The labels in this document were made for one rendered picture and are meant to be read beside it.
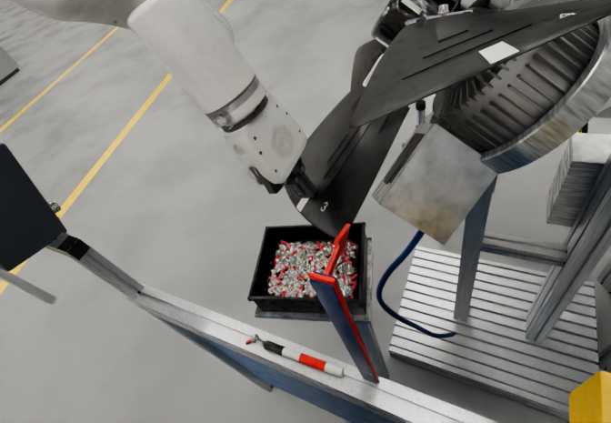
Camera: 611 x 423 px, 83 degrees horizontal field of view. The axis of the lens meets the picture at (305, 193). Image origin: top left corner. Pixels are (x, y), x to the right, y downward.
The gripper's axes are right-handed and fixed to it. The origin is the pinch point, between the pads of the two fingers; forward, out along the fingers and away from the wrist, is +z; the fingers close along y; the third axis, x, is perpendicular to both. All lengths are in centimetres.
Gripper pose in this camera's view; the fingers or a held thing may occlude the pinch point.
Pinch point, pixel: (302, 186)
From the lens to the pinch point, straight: 55.5
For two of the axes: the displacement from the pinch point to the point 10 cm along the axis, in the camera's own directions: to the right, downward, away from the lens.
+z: 5.1, 6.5, 5.6
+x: -7.7, 0.5, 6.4
